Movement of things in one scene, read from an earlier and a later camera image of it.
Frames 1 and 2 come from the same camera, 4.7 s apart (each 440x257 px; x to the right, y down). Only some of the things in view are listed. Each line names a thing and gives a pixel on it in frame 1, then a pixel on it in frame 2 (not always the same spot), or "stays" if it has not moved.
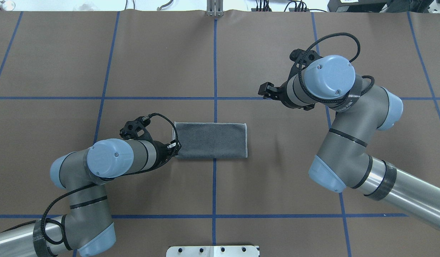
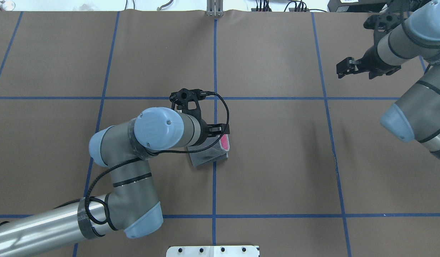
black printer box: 356,5 stays
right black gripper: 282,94 -> 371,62
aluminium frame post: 215,8 stays
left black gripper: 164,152 -> 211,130
